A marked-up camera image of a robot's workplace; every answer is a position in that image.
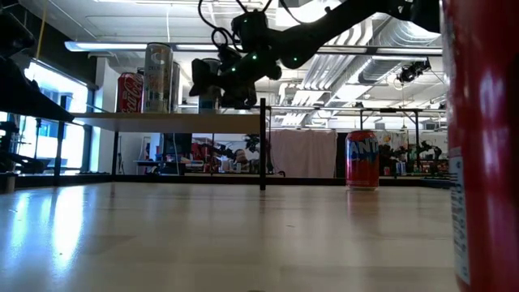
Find black background rig frame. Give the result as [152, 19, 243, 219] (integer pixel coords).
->
[267, 105, 449, 174]

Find black overhead crossbar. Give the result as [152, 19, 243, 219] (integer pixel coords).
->
[178, 43, 444, 57]

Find black aluminium table frame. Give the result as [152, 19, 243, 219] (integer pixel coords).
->
[0, 172, 453, 194]

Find tall white blue can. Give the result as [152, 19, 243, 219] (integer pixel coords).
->
[198, 58, 223, 114]

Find bright window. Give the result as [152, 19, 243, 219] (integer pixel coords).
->
[15, 59, 95, 174]

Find colourful poster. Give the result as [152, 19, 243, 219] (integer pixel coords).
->
[376, 130, 409, 157]

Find orange Fanta can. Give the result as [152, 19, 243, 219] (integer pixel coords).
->
[345, 129, 380, 191]

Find person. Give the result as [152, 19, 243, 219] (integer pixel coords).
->
[234, 148, 251, 174]

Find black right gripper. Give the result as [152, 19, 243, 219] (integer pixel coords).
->
[189, 48, 283, 97]

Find black monitor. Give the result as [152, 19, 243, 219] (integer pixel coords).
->
[161, 132, 193, 163]

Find red Coca-Cola can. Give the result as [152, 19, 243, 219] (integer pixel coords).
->
[116, 71, 145, 114]

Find red can with white label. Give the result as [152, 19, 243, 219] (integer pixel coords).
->
[440, 0, 519, 292]

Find long fluorescent ceiling light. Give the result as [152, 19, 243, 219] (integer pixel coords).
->
[63, 40, 222, 53]

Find wooden shelf with black legs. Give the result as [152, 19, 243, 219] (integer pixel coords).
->
[54, 97, 268, 191]

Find white curtain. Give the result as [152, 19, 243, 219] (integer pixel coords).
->
[268, 128, 338, 178]

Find silver ventilation duct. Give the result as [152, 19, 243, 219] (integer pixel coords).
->
[358, 15, 443, 84]

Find black ceiling spotlight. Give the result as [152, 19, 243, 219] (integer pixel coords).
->
[396, 59, 432, 84]

